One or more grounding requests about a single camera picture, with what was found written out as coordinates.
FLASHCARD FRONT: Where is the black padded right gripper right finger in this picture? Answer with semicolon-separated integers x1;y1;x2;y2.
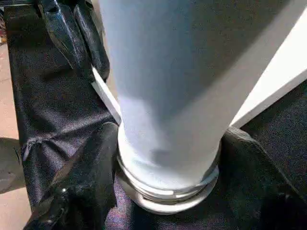
216;127;307;230

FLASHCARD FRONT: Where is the black plastic work mat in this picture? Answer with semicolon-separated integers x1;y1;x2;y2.
2;0;307;230

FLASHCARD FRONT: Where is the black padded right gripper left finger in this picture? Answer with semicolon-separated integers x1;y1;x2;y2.
24;122;119;230

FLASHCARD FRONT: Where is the white plastic table leg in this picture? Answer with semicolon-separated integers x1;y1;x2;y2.
98;0;304;215

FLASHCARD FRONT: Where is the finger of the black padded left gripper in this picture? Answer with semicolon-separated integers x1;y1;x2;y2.
41;0;94;81
73;0;111;81

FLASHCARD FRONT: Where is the white plastic children's table top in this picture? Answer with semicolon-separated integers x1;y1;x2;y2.
91;10;307;129

